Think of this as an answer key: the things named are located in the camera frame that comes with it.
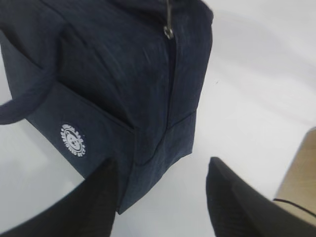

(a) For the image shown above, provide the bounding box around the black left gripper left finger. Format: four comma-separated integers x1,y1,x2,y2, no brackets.
1,159,118,237

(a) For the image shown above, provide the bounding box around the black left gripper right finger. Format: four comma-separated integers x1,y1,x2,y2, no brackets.
206,157,316,237

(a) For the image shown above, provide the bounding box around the navy blue fabric bag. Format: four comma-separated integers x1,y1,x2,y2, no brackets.
0,0,213,214

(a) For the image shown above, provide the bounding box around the black thin cable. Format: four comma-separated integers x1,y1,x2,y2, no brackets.
273,197,316,216

